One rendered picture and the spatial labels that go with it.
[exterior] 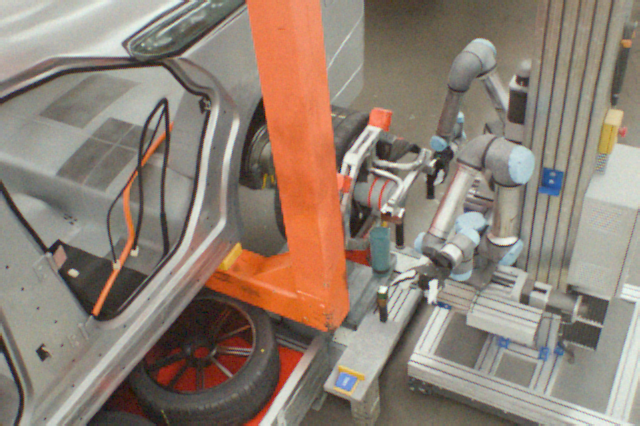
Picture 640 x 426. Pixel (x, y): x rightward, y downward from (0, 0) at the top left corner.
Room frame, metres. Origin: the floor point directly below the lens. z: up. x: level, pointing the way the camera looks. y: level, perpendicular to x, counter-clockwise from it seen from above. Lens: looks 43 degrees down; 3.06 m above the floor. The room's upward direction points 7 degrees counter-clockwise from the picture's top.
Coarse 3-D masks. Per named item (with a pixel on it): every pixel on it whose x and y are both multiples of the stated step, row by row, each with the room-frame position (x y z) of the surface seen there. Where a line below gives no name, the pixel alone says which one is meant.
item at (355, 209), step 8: (352, 144) 2.57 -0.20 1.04; (376, 144) 2.70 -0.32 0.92; (376, 152) 2.70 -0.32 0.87; (376, 168) 2.69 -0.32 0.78; (352, 192) 2.54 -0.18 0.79; (352, 200) 2.54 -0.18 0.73; (352, 208) 2.60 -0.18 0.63; (360, 208) 2.59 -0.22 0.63; (352, 216) 2.56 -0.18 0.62; (360, 216) 2.55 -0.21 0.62; (352, 224) 2.51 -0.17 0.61; (352, 232) 2.45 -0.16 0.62
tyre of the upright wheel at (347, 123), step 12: (336, 108) 2.70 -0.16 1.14; (348, 108) 2.72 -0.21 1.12; (336, 120) 2.57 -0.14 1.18; (348, 120) 2.56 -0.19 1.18; (360, 120) 2.58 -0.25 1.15; (336, 132) 2.49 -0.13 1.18; (348, 132) 2.49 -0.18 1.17; (360, 132) 2.57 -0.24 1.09; (336, 144) 2.43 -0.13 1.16; (348, 144) 2.47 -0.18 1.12; (336, 156) 2.39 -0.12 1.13; (336, 168) 2.38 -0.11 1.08; (276, 180) 2.40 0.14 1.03; (276, 192) 2.38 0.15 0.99; (276, 204) 2.36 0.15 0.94; (276, 216) 2.35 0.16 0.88; (360, 228) 2.52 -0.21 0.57
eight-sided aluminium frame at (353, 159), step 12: (372, 132) 2.54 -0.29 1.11; (384, 132) 2.58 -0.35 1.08; (360, 144) 2.48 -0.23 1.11; (372, 144) 2.48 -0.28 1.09; (384, 144) 2.67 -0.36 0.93; (348, 156) 2.39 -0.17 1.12; (360, 156) 2.38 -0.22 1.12; (384, 156) 2.67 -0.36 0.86; (348, 168) 2.38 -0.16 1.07; (384, 168) 2.68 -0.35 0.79; (348, 204) 2.26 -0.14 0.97; (348, 216) 2.26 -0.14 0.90; (372, 216) 2.54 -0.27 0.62; (348, 228) 2.26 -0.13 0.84; (348, 240) 2.25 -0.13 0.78; (360, 240) 2.39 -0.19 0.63
